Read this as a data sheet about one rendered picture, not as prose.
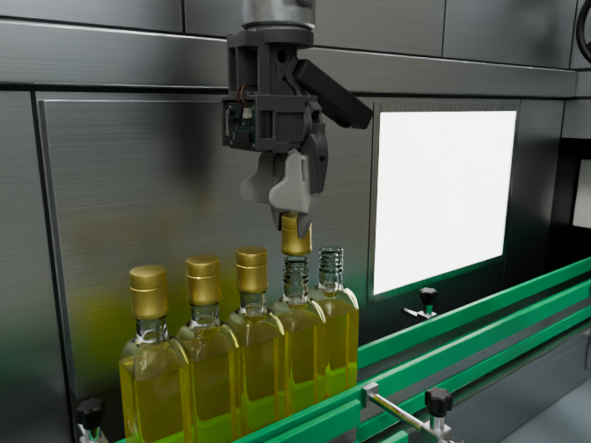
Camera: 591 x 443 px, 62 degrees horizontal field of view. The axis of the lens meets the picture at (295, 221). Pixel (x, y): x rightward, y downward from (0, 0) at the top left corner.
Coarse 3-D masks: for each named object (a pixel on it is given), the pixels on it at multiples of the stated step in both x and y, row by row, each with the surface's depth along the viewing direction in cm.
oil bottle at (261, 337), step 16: (240, 320) 53; (256, 320) 53; (272, 320) 54; (240, 336) 52; (256, 336) 52; (272, 336) 54; (240, 352) 52; (256, 352) 53; (272, 352) 54; (256, 368) 53; (272, 368) 54; (256, 384) 53; (272, 384) 55; (256, 400) 54; (272, 400) 55; (256, 416) 54; (272, 416) 56
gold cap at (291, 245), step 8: (288, 216) 55; (296, 216) 55; (288, 224) 54; (296, 224) 54; (288, 232) 55; (296, 232) 54; (288, 240) 55; (296, 240) 55; (304, 240) 55; (288, 248) 55; (296, 248) 55; (304, 248) 55
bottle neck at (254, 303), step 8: (240, 296) 54; (248, 296) 53; (256, 296) 53; (264, 296) 54; (240, 304) 54; (248, 304) 53; (256, 304) 53; (264, 304) 54; (248, 312) 53; (256, 312) 53
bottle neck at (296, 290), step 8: (288, 256) 58; (296, 256) 58; (288, 264) 56; (296, 264) 56; (304, 264) 56; (288, 272) 56; (296, 272) 56; (304, 272) 56; (288, 280) 56; (296, 280) 56; (304, 280) 57; (288, 288) 57; (296, 288) 56; (304, 288) 57; (288, 296) 57; (296, 296) 56; (304, 296) 57
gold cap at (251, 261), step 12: (240, 252) 52; (252, 252) 52; (264, 252) 52; (240, 264) 52; (252, 264) 52; (264, 264) 53; (240, 276) 53; (252, 276) 52; (264, 276) 53; (240, 288) 53; (252, 288) 52; (264, 288) 53
